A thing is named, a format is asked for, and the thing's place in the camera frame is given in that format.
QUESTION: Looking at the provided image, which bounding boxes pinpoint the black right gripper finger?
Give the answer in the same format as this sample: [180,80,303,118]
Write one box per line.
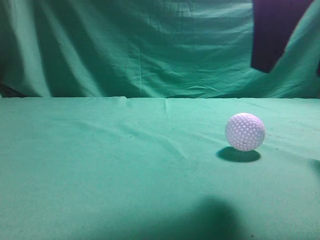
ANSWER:
[250,0,313,73]

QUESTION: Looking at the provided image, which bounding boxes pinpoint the white dimpled golf ball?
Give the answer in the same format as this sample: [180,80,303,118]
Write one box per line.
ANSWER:
[225,112,266,152]

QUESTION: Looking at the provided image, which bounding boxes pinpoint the green backdrop cloth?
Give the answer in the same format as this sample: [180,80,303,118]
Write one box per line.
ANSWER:
[0,0,320,99]

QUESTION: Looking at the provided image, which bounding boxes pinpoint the green table cloth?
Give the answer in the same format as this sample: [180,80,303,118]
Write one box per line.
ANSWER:
[0,97,320,240]

